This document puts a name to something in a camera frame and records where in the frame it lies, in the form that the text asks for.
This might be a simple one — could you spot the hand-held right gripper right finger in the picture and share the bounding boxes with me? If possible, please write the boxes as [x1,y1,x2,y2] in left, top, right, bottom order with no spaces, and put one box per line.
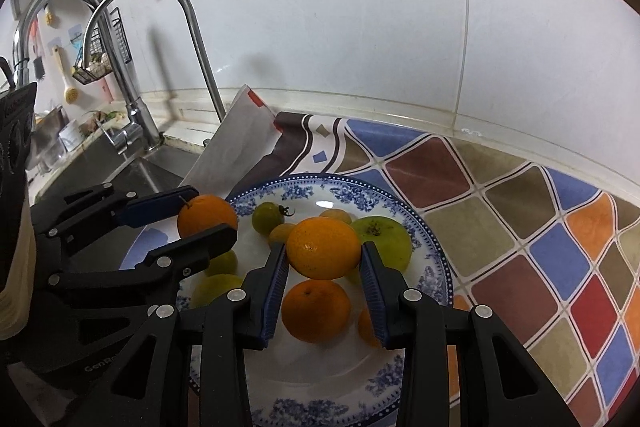
[360,241,581,427]

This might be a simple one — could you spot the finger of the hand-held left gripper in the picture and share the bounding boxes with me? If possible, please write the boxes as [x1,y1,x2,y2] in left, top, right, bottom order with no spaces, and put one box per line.
[31,183,201,254]
[47,223,239,309]

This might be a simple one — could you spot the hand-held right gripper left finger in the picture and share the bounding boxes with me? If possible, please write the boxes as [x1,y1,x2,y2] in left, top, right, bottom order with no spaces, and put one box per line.
[82,242,291,427]

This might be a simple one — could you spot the small orange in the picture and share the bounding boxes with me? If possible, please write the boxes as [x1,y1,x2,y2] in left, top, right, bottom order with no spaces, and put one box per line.
[356,304,383,349]

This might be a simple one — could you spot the yellow-green round plum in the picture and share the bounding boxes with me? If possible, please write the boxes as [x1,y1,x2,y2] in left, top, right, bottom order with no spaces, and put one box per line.
[202,249,239,278]
[191,273,244,310]

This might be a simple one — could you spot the orange mandarin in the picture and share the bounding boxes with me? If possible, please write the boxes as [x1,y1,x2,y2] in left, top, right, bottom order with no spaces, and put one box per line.
[286,217,362,281]
[177,194,239,240]

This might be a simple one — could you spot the large orange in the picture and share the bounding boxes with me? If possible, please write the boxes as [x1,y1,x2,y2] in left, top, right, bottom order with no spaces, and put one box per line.
[281,279,352,344]

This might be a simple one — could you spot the green apple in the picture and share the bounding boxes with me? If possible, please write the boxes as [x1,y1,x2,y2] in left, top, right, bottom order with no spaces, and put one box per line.
[349,215,413,272]

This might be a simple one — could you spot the small yellow kumquat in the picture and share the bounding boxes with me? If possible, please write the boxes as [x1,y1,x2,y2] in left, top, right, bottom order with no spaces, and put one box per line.
[269,223,297,249]
[319,208,352,225]

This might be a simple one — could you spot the green tomato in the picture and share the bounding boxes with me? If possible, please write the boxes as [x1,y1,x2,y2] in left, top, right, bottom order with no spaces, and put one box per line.
[251,202,288,236]

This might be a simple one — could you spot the blue and white plate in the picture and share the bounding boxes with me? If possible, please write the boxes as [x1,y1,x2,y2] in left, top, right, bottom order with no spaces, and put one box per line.
[176,174,454,427]

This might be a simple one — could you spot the stainless steel sink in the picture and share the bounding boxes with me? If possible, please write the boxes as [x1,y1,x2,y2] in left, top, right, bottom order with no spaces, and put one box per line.
[30,134,221,208]

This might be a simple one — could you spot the chrome pull-down faucet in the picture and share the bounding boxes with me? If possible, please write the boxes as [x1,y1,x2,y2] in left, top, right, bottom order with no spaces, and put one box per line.
[12,0,166,152]

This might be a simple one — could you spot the white paper bag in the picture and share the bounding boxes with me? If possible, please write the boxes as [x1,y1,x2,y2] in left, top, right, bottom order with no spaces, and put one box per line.
[181,84,279,200]

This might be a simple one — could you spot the white cup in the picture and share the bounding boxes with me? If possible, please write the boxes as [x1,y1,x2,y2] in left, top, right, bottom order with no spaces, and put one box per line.
[57,119,83,152]

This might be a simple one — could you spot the yellow dish brush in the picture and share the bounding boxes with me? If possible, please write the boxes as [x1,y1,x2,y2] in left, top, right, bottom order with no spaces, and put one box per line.
[52,47,81,105]

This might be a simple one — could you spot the colourful patterned counter mat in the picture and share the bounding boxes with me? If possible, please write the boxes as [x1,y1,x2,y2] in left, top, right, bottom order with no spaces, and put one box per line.
[120,111,640,427]

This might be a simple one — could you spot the thin gooseneck faucet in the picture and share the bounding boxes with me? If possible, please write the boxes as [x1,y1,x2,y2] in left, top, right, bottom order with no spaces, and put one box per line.
[82,0,228,148]

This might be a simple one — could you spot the black wire basket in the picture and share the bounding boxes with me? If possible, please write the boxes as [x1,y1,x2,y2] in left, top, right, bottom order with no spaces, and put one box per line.
[72,7,133,85]

